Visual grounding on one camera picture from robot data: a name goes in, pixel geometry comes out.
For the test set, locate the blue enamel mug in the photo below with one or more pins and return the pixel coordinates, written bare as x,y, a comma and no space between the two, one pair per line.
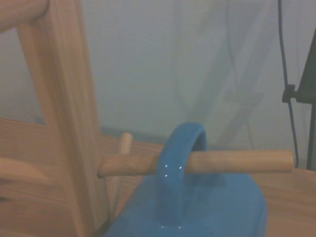
197,209

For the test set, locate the black camera stand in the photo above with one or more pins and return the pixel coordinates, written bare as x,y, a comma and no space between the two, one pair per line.
308,86

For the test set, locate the wooden mug tree black base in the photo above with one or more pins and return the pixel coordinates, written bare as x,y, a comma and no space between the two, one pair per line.
61,98

